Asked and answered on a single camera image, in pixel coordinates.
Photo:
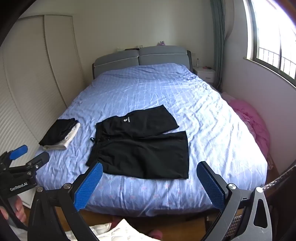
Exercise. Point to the black pants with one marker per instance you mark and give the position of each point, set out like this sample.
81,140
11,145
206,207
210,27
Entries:
143,150

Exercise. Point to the white nightstand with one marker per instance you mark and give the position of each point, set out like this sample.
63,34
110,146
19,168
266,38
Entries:
207,74

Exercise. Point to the person's left hand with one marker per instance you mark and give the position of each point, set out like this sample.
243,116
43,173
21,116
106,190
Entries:
19,212

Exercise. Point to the white louvred wardrobe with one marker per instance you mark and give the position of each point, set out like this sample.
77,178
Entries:
34,69

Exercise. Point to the bed with blue floral sheet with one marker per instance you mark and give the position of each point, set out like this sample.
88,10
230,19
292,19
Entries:
143,92

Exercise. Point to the folded black garment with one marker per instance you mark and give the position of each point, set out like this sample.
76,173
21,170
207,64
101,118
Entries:
55,134

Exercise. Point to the white cloth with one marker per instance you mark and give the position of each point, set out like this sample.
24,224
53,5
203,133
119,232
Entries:
115,231

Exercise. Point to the clear plastic bottle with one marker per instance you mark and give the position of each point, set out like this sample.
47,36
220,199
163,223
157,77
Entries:
198,62

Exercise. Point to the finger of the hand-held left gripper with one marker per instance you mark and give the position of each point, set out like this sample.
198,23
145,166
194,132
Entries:
39,161
19,151

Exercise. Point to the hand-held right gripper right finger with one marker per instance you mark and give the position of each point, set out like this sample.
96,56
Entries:
211,185

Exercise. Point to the pink blanket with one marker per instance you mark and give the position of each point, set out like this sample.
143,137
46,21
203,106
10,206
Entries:
249,115

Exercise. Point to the small red object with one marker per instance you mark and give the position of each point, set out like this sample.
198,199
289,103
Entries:
207,68

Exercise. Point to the window with green frame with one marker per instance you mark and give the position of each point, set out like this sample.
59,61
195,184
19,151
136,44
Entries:
272,34

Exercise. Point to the dark flat book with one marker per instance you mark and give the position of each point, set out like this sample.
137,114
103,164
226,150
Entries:
131,49

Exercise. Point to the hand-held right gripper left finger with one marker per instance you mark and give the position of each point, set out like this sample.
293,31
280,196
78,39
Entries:
89,185

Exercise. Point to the green curtain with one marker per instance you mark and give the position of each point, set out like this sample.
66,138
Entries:
218,34

